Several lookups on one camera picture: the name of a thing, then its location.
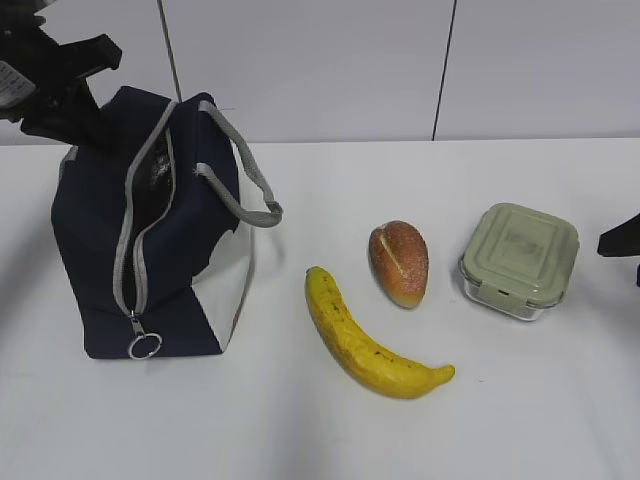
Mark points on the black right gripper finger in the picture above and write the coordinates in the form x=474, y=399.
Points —
x=621, y=241

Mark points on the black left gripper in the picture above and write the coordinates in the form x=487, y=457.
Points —
x=44, y=83

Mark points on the green lidded glass container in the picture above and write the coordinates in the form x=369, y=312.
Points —
x=519, y=261

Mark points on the navy blue lunch bag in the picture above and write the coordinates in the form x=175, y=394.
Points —
x=155, y=233

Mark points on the brown bread roll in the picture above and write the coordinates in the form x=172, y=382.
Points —
x=399, y=258

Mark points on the yellow banana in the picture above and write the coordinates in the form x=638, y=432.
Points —
x=372, y=365

